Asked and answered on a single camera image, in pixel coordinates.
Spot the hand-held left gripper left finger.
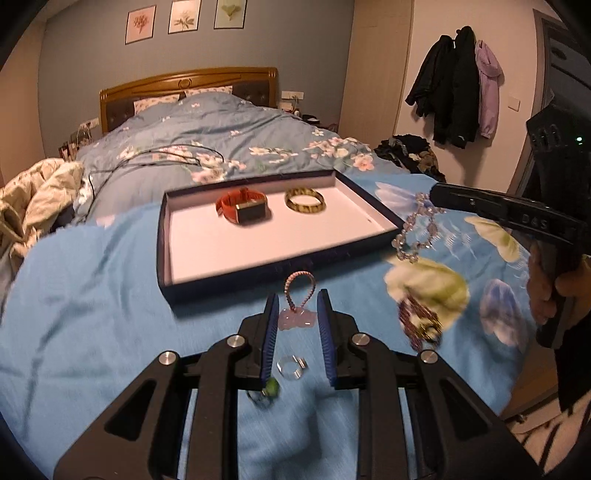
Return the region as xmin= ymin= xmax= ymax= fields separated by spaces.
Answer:
xmin=53 ymin=293 xmax=282 ymax=480

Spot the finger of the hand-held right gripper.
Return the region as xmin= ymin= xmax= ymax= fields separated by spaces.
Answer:
xmin=429 ymin=182 xmax=585 ymax=253

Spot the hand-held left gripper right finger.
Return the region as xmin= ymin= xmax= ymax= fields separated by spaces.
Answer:
xmin=317 ymin=288 xmax=541 ymax=480

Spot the pink pendant with cord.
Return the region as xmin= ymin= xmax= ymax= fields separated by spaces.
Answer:
xmin=279 ymin=272 xmax=319 ymax=334

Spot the silver ring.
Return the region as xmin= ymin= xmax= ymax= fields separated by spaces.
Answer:
xmin=277 ymin=355 xmax=308 ymax=380

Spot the green stone ring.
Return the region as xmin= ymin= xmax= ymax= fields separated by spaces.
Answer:
xmin=247 ymin=376 xmax=281 ymax=409

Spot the clear crystal bead bracelet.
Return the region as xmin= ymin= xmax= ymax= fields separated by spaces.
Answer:
xmin=392 ymin=191 xmax=447 ymax=264

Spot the purple bead bracelet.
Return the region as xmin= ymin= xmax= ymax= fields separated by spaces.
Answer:
xmin=398 ymin=295 xmax=444 ymax=354

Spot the dark blue tray box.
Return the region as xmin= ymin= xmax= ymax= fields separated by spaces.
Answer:
xmin=156 ymin=170 xmax=406 ymax=308

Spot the person's right hand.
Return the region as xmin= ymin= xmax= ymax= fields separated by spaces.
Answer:
xmin=529 ymin=241 xmax=591 ymax=325

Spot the lilac hooded jacket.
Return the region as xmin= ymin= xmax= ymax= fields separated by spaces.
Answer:
xmin=475 ymin=40 xmax=504 ymax=140

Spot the pile of dark clothes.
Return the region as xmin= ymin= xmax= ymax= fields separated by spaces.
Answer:
xmin=374 ymin=134 xmax=447 ymax=182

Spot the green yellow bangle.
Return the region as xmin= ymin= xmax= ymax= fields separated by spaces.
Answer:
xmin=284 ymin=187 xmax=328 ymax=216

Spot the short black jacket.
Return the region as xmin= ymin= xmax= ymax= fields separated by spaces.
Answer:
xmin=405 ymin=34 xmax=459 ymax=145

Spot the light blue flower blanket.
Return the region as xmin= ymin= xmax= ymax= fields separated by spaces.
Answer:
xmin=0 ymin=173 xmax=539 ymax=480

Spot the blue floral duvet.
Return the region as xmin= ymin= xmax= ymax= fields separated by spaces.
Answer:
xmin=74 ymin=91 xmax=411 ymax=222

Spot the floral pillow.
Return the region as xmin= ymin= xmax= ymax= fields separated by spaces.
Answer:
xmin=134 ymin=95 xmax=182 ymax=116
xmin=185 ymin=85 xmax=234 ymax=99

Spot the crumpled beige quilt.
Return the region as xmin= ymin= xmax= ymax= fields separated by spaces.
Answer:
xmin=0 ymin=158 xmax=86 ymax=278

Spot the wooden bed headboard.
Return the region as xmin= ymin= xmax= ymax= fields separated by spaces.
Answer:
xmin=99 ymin=67 xmax=280 ymax=137

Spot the framed green leaf picture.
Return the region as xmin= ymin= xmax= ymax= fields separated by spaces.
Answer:
xmin=215 ymin=0 xmax=248 ymax=30

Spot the framed flower picture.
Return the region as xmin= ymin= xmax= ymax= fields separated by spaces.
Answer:
xmin=167 ymin=0 xmax=203 ymax=34
xmin=126 ymin=6 xmax=157 ymax=45

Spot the orange strap watch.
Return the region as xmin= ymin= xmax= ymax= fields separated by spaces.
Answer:
xmin=216 ymin=188 xmax=269 ymax=227

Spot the black cable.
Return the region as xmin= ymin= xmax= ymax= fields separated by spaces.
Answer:
xmin=85 ymin=144 xmax=226 ymax=217

